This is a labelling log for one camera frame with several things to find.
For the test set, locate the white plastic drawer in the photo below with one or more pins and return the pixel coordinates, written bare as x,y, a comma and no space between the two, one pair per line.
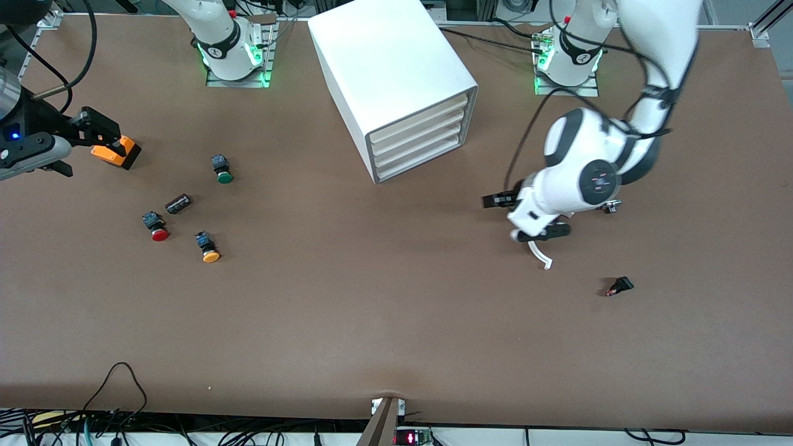
418,146
418,158
418,134
418,121

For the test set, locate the white drawer cabinet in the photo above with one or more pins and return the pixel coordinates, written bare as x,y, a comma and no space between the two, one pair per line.
384,56

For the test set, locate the orange box with hole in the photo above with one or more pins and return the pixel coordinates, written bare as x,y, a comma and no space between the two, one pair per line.
128,153

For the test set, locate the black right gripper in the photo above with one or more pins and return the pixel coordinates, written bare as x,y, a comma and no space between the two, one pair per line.
44,119

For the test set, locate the device with red display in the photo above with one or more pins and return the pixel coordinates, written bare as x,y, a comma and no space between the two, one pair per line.
412,438

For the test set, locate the green push button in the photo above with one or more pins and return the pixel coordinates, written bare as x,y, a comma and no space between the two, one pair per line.
223,177

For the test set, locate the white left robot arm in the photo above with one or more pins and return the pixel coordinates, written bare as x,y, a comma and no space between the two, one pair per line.
582,148

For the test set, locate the red push button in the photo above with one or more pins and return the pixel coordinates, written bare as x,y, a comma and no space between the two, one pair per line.
160,234

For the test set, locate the metal base plate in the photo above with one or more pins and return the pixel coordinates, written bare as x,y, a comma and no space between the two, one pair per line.
238,83
588,91

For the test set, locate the small black switch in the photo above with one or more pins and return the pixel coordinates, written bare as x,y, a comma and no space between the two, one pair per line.
622,284

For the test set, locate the white curved plastic arc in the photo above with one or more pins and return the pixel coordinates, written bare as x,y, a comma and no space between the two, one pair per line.
540,255

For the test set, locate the small silver metal connector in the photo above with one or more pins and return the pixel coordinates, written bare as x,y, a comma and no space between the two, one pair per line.
613,206

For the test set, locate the yellow push button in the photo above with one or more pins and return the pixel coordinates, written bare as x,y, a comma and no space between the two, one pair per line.
210,255

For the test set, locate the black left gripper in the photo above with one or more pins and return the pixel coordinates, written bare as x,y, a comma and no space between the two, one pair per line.
499,200

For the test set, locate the small dark contact block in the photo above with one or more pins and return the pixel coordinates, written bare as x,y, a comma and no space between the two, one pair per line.
178,204

